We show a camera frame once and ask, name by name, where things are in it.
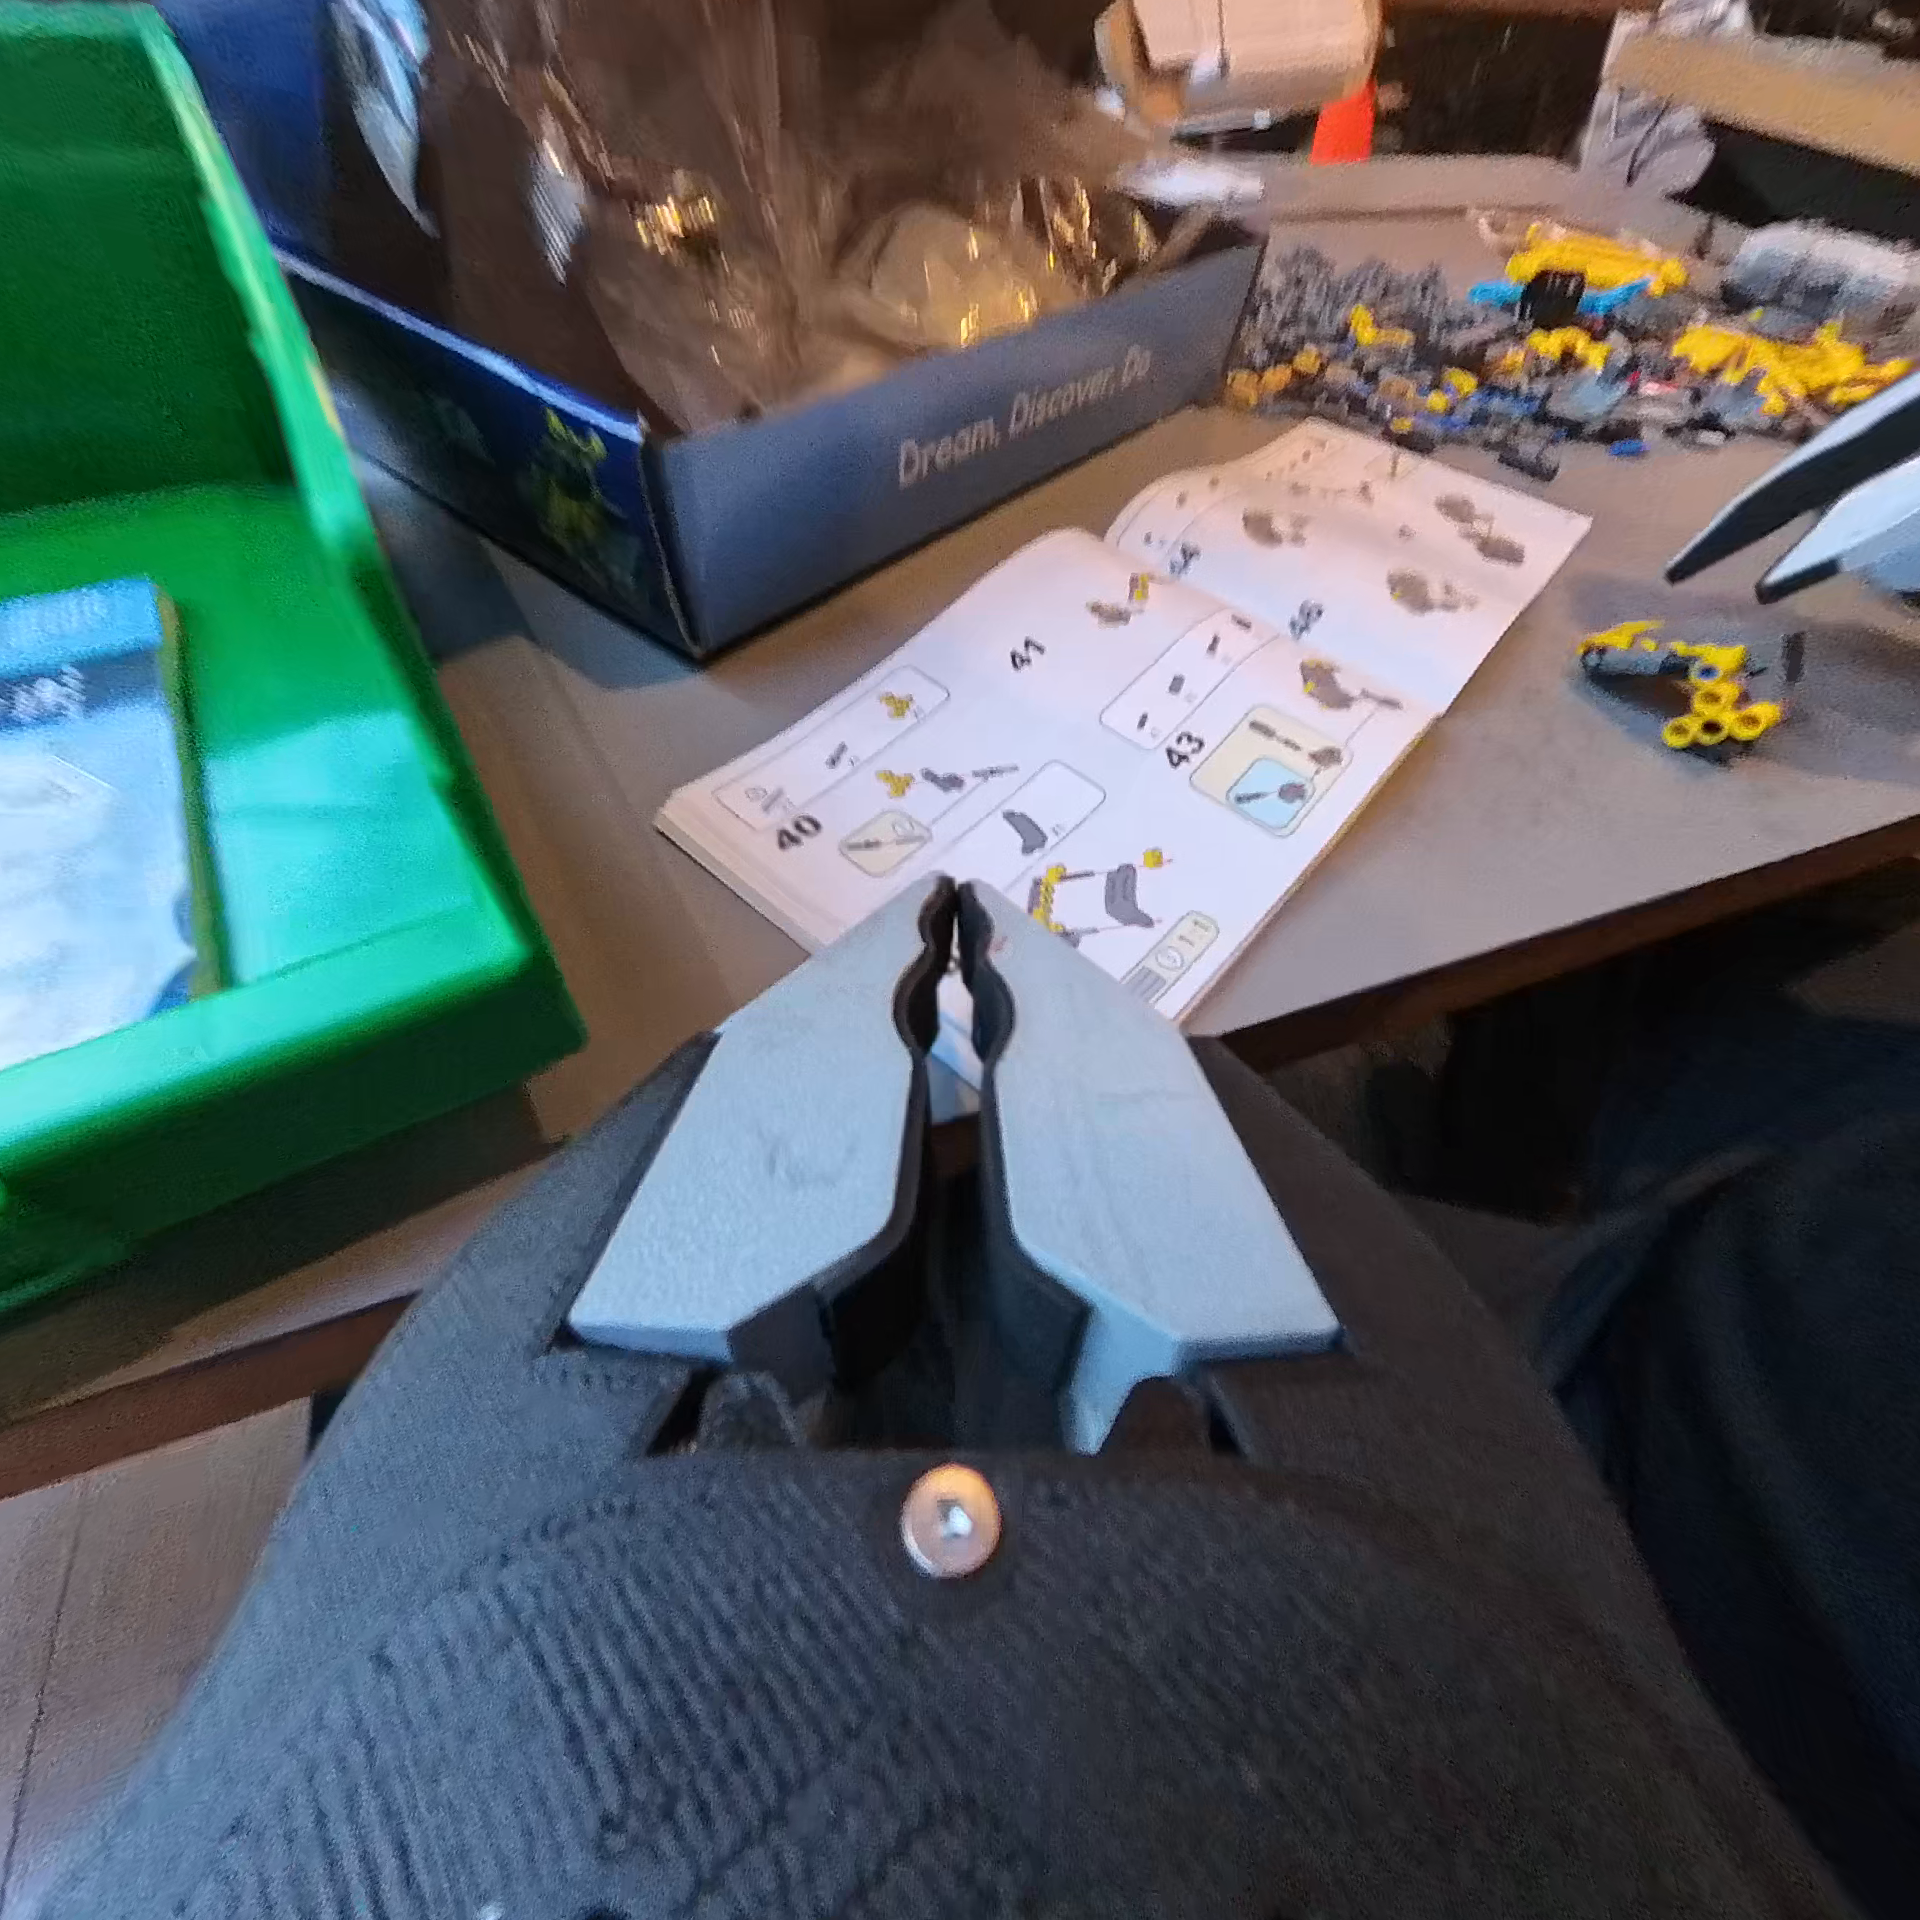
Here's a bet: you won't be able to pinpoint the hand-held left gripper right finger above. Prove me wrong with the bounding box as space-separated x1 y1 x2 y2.
958 881 1344 1453

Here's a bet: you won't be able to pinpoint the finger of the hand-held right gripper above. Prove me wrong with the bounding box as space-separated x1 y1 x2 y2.
1755 454 1920 600
1664 367 1920 587

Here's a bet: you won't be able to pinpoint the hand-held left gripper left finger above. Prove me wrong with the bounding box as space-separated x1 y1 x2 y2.
566 878 961 1367

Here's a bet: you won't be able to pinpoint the grey yellow brick assembly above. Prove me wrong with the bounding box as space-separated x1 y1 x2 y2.
1574 620 1808 764

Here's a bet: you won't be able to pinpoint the instruction booklet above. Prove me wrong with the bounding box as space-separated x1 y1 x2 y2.
655 416 1595 1022

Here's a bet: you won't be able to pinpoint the pile of loose brick parts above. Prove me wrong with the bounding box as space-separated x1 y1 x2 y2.
1223 217 1920 481

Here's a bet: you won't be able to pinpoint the person's blue trouser leg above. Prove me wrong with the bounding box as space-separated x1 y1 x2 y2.
1275 900 1920 1291

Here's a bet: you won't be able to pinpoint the green plastic bin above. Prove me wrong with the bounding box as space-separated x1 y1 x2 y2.
0 0 587 1320

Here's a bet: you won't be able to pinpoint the open blue cardboard box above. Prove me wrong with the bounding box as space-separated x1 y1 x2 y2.
151 0 1268 662

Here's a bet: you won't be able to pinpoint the blue white plastic packet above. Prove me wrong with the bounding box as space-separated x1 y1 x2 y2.
0 576 225 1067

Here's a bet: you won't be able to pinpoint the clear plastic bags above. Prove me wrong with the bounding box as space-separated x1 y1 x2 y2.
435 0 1172 436

